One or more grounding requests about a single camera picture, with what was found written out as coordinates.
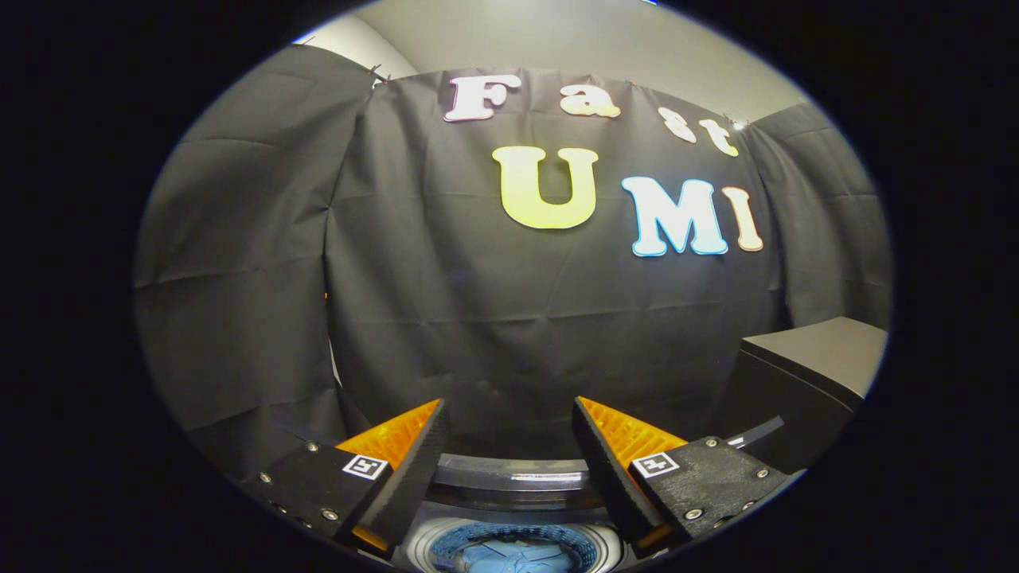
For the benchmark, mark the beige cabinet with dark top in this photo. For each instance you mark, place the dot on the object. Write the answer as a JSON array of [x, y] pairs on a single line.
[[820, 350]]

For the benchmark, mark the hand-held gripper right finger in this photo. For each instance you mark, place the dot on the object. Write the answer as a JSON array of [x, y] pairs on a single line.
[[609, 477]]

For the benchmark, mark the light blue polo shirt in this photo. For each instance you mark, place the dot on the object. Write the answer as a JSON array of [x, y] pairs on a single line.
[[517, 557]]

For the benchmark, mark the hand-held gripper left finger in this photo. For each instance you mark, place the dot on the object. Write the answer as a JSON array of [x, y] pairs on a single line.
[[406, 485]]

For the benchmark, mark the black backdrop cloth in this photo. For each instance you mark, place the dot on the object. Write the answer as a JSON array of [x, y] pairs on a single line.
[[478, 302]]

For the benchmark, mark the dark washing machine lid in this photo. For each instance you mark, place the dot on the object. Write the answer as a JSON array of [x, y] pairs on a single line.
[[517, 481]]

